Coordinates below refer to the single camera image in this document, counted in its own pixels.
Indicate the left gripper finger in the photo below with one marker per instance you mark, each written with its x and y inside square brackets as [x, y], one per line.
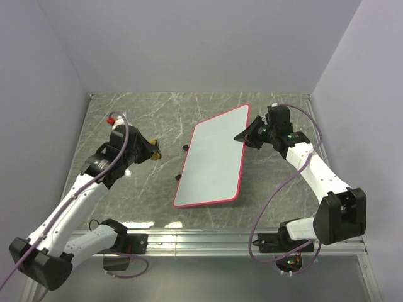
[145, 156]
[145, 143]

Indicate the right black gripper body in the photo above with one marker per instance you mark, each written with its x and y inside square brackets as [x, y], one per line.
[264, 134]

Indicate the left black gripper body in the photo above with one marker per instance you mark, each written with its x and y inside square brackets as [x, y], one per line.
[135, 156]

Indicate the yellow whiteboard eraser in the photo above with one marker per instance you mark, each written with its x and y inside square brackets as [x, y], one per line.
[156, 151]

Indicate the red framed whiteboard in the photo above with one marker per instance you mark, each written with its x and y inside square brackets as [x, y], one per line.
[212, 169]

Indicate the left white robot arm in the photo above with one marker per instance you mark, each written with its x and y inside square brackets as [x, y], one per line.
[48, 255]

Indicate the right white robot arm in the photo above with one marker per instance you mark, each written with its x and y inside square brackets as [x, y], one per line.
[341, 213]

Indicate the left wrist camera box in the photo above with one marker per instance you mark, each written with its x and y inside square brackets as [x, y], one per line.
[118, 135]

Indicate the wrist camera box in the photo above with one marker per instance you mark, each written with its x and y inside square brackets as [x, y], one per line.
[278, 118]
[118, 135]

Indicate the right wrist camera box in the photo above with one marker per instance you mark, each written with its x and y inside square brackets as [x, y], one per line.
[278, 118]

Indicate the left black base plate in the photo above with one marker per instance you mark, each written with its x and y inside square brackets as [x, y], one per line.
[137, 243]

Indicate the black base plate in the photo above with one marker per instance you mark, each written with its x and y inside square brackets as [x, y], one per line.
[137, 243]
[276, 243]

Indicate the aluminium front rail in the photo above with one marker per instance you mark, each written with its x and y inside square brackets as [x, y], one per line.
[225, 242]

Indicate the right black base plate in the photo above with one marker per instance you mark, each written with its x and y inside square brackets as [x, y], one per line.
[276, 243]

